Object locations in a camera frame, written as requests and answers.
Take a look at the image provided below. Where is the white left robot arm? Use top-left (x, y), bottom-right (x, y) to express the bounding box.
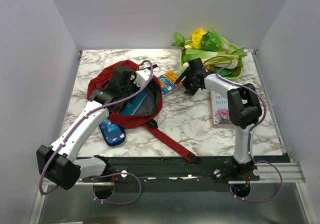
top-left (36, 61), bottom-right (139, 190)

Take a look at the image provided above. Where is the aluminium rail frame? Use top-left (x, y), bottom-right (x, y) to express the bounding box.
top-left (42, 156), bottom-right (317, 223)

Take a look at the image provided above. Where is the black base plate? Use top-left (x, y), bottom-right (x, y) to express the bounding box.
top-left (80, 155), bottom-right (290, 199)

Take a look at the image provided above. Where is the blue shark pencil case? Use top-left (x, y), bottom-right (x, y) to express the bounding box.
top-left (99, 119), bottom-right (126, 147)

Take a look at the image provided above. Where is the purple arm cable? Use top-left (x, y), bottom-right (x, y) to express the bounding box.
top-left (202, 56), bottom-right (284, 203)
top-left (39, 60), bottom-right (154, 206)

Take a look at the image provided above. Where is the orange treehouse storybook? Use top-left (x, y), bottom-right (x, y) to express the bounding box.
top-left (157, 70), bottom-right (183, 96)

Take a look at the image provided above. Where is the red student backpack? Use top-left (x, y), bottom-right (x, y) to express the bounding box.
top-left (87, 60), bottom-right (200, 164)

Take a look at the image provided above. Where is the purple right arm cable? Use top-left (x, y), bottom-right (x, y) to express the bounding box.
top-left (202, 56), bottom-right (284, 203)

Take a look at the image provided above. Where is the green lettuce head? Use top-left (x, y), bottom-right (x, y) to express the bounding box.
top-left (200, 29), bottom-right (230, 53)

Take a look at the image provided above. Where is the flower cover Designer Fate book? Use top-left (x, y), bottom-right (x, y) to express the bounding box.
top-left (209, 91), bottom-right (235, 128)

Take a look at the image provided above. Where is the green white leek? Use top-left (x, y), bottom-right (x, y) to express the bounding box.
top-left (180, 53), bottom-right (244, 71)

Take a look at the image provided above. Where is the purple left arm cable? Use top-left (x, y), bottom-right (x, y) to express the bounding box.
top-left (39, 60), bottom-right (154, 206)

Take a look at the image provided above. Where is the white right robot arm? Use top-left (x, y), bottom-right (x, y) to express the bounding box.
top-left (176, 58), bottom-right (265, 180)

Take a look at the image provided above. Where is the blue paperback book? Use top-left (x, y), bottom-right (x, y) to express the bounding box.
top-left (120, 91), bottom-right (147, 115)

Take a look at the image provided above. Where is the yellow artificial flower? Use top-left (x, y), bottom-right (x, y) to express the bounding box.
top-left (185, 28), bottom-right (206, 49)

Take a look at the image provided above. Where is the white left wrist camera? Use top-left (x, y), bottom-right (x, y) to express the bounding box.
top-left (134, 69), bottom-right (151, 88)

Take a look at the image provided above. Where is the green leaf sprig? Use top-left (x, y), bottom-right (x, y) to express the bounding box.
top-left (171, 32), bottom-right (185, 48)

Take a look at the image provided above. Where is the green plastic tray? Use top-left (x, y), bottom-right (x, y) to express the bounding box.
top-left (179, 40), bottom-right (247, 80)

